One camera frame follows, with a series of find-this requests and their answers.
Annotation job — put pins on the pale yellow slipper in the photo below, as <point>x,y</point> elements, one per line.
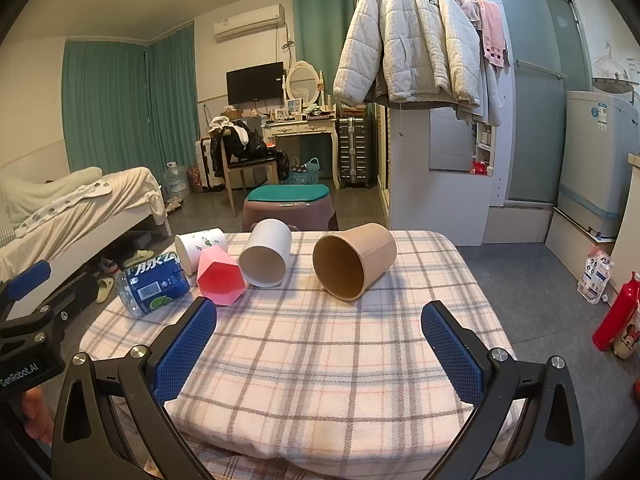
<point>105,290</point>

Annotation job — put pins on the frosted glass door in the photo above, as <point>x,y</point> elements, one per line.
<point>535,110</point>

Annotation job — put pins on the pale green slipper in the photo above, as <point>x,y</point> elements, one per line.
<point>139,259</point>

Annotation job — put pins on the white refill pouch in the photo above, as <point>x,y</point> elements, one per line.
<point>595,275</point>

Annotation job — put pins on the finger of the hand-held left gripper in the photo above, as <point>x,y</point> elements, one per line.
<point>30,279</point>
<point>75,297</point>

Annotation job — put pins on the large water jug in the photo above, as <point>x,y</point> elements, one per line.
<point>176,180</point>

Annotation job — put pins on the teal curtain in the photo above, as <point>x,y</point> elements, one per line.
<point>320,25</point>

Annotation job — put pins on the blue label plastic bottle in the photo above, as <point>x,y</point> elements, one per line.
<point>155,286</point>

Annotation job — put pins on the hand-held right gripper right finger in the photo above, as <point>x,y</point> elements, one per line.
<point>450,355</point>

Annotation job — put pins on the green seat cushion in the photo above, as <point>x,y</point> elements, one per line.
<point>287,192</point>

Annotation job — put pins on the oval vanity mirror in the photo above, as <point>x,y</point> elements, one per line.
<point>302,80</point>

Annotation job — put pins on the purple plastic stool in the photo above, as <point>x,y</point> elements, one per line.
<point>282,216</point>

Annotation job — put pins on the pink faceted cup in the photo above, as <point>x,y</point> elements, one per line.
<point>220,280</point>

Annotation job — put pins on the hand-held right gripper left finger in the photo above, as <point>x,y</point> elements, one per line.
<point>186,345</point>

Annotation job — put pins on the plaid tablecloth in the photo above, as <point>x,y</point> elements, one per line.
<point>310,360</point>

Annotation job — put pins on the brown cup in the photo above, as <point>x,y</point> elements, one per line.
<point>372,249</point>

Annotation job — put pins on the dark grey suitcase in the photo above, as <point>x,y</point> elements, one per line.
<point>356,152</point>

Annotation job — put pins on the pink towel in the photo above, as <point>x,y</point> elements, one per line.
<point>492,30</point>

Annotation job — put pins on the white puffer jacket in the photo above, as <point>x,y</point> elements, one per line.
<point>400,35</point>

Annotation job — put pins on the white air conditioner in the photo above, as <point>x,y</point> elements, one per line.
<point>247,22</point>

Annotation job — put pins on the green curtain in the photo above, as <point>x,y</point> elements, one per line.
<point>120,105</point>

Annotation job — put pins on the white washing machine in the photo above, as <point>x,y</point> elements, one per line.
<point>595,160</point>

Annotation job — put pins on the black television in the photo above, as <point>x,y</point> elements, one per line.
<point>255,82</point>

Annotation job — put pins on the bed with cream bedding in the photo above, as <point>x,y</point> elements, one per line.
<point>90,210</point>

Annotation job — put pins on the wooden chair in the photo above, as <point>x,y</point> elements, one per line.
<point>250,165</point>

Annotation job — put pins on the red cartoon bottle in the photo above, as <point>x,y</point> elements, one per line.
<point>620,317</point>

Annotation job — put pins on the person's left hand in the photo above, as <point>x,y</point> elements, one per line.
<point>39,417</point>

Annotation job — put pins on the white leaf-print cup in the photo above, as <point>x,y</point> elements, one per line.
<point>200,245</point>

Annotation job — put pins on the white hanging garment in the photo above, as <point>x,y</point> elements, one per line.
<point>487,95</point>

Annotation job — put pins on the white dressing table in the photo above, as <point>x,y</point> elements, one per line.
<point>300,129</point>

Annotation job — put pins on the pile of clothes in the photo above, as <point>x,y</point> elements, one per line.
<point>237,142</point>

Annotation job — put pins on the pale green blanket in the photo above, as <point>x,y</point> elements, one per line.
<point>40,192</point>

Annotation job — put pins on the teal plastic basket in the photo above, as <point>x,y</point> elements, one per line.
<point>304,172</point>

